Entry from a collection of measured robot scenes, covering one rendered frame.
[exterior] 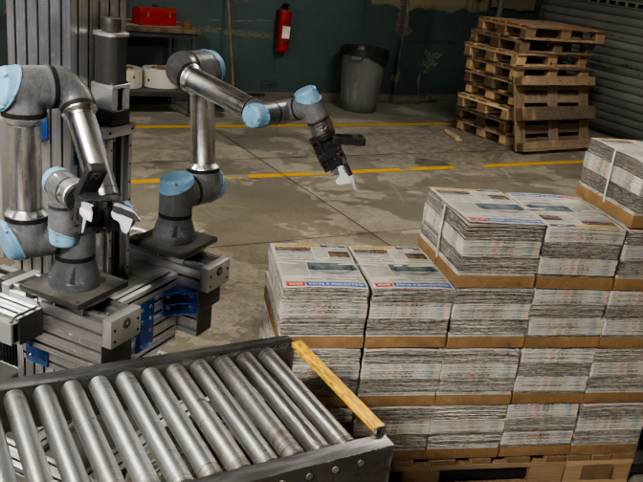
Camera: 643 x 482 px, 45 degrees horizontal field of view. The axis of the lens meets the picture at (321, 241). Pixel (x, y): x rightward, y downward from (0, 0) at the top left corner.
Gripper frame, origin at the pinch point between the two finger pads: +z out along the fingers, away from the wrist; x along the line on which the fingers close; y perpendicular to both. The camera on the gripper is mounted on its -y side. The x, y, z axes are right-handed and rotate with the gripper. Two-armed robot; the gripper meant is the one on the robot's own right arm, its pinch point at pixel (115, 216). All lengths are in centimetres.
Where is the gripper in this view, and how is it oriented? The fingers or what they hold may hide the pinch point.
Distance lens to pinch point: 175.6
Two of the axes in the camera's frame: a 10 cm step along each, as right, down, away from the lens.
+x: -7.6, 0.1, -6.5
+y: -2.2, 9.4, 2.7
